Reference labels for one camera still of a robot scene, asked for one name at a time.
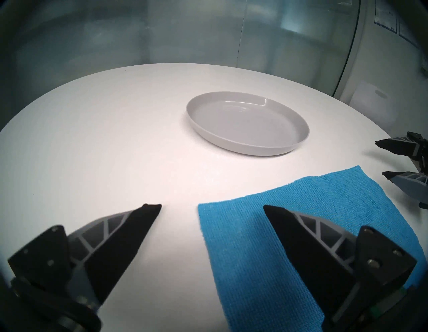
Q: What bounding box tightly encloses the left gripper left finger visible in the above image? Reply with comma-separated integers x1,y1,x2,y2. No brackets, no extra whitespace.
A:
7,203,162,303

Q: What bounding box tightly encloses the white paper wall notice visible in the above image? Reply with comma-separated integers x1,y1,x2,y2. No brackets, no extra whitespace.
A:
399,18,420,43

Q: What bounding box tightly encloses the blue cloth napkin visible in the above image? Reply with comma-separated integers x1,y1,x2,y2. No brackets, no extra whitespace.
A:
197,165,428,332

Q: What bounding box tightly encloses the white plastic chair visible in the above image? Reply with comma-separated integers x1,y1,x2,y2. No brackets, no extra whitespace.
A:
348,80,398,134

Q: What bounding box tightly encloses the white wall poster blue trim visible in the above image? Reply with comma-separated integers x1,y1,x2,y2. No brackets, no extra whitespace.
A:
374,0,399,34

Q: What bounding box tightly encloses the grey round plate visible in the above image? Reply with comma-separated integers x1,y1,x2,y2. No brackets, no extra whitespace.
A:
186,91,310,157

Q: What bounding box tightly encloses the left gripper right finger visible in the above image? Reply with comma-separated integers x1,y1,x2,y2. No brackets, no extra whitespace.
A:
263,205,418,332

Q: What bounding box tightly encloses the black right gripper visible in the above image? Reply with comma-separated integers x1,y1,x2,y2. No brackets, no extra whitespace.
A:
374,132,428,210

